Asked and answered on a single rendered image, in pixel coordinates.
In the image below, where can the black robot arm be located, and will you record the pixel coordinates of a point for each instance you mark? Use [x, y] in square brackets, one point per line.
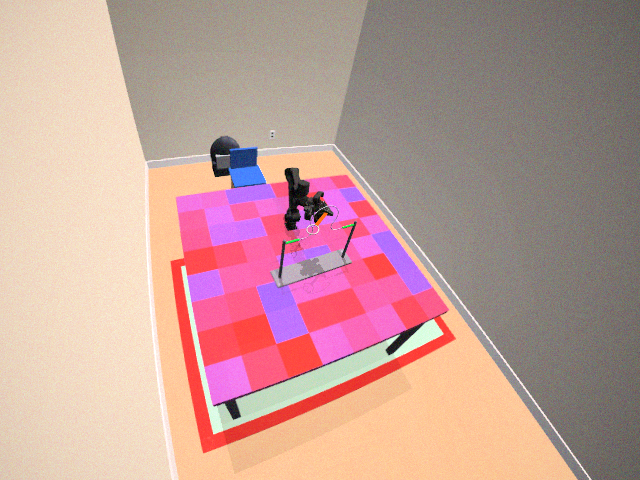
[297, 193]

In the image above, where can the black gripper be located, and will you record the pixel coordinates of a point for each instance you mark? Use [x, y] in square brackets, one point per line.
[318, 203]

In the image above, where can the orange bar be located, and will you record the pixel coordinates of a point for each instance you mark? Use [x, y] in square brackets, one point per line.
[317, 223]

